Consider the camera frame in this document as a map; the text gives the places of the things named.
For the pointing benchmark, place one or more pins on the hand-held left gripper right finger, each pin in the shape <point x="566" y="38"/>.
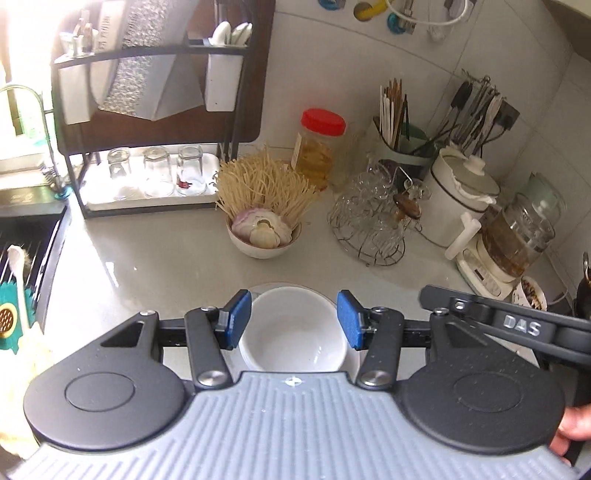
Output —
<point x="352" y="321"/>

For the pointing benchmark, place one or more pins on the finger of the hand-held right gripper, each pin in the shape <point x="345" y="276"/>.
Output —
<point x="443" y="300"/>

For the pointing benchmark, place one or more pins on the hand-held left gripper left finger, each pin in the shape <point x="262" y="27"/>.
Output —
<point x="238" y="321"/>

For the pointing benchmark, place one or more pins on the plain white ceramic bowl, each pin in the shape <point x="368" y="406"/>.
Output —
<point x="293" y="332"/>

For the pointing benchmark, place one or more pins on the translucent plastic bowl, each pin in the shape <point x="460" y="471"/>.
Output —
<point x="295" y="283"/>

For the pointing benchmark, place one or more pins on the person's right hand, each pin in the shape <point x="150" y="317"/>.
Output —
<point x="577" y="424"/>

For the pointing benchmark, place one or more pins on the patterned bowl with spices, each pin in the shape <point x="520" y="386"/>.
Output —
<point x="531" y="293"/>

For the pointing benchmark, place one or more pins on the dark metal wok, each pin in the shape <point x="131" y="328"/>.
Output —
<point x="585" y="286"/>

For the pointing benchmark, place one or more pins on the white bowl holding garlic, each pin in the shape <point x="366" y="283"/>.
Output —
<point x="263" y="251"/>

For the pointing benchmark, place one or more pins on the garlic bulb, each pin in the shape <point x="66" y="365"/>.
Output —
<point x="268" y="235"/>

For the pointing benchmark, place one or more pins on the glass electric kettle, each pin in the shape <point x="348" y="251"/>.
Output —
<point x="512" y="240"/>

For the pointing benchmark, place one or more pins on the white electric cooker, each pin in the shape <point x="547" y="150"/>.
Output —
<point x="443" y="203"/>

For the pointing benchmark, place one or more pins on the purple onion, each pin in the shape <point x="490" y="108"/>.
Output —
<point x="244" y="221"/>

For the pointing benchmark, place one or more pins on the brown round lid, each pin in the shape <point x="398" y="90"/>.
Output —
<point x="407" y="205"/>

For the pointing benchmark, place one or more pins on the bundle of dried noodles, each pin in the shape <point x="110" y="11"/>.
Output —
<point x="263" y="184"/>

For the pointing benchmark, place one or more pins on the pale green container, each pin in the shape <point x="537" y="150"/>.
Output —
<point x="549" y="194"/>

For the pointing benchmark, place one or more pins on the pale green utensil holder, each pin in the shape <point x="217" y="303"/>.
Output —
<point x="392" y="157"/>

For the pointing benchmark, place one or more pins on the drinking glass with red mark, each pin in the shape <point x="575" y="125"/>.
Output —
<point x="191" y="170"/>

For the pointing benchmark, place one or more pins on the plastic jar with red lid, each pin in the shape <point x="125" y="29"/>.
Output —
<point x="316" y="157"/>

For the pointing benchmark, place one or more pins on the hanging kitchen utensils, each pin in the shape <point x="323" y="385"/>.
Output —
<point x="475" y="110"/>

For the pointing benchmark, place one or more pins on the bundle of chopsticks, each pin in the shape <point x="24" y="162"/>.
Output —
<point x="392" y="110"/>

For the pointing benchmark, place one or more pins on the black dish rack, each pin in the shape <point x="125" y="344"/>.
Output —
<point x="76" y="184"/>

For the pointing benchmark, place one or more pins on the cream dish cloth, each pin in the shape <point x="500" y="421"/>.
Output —
<point x="18" y="378"/>

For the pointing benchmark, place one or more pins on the dark brown cutting board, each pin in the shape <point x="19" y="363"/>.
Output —
<point x="254" y="92"/>

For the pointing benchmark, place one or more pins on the teal flower-shaped scrubber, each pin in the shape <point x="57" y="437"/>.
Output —
<point x="7" y="318"/>

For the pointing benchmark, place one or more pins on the black sink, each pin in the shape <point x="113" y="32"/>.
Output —
<point x="27" y="221"/>

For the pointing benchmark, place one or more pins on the white rack cup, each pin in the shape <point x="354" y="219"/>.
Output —
<point x="76" y="97"/>
<point x="224" y="85"/>

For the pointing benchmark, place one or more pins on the hammered steel cleaver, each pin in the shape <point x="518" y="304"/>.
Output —
<point x="138" y="83"/>

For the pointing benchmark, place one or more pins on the curved chrome faucet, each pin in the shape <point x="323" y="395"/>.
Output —
<point x="46" y="138"/>

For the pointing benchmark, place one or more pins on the white ceramic spoon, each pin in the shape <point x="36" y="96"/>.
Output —
<point x="242" y="33"/>
<point x="221" y="34"/>

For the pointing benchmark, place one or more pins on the window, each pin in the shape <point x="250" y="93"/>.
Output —
<point x="23" y="46"/>

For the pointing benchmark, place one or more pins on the black wall outlet strip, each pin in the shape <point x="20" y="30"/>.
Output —
<point x="508" y="115"/>

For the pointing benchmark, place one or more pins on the blue wall flange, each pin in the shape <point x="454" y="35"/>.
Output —
<point x="399" y="25"/>
<point x="332" y="4"/>

